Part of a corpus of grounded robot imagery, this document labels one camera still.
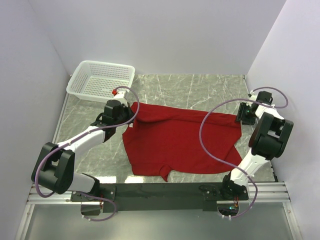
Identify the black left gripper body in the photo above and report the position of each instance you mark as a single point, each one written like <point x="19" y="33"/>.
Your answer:
<point x="125" y="115"/>

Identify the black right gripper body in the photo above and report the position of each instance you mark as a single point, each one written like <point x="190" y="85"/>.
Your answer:
<point x="245" y="114"/>

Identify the white plastic basket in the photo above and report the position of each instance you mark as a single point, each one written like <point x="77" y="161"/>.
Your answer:
<point x="95" y="80"/>

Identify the red t shirt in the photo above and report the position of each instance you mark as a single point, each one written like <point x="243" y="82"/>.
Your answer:
<point x="164" y="139"/>

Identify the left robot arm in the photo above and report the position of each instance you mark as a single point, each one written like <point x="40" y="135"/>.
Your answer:
<point x="55" y="166"/>

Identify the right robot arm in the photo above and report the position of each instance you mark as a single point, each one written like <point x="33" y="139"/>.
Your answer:
<point x="268" y="141"/>

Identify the black base beam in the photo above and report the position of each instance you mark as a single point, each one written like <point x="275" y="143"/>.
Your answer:
<point x="163" y="196"/>

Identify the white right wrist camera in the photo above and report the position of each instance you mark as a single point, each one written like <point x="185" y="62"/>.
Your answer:
<point x="252" y="96"/>

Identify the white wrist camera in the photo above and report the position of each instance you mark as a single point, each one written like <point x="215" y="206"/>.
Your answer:
<point x="252" y="96"/>
<point x="119" y="94"/>

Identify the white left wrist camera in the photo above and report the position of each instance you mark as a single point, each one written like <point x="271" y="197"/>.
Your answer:
<point x="119" y="94"/>

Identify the aluminium frame rail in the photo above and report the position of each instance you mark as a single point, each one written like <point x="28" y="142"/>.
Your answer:
<point x="33" y="191"/>

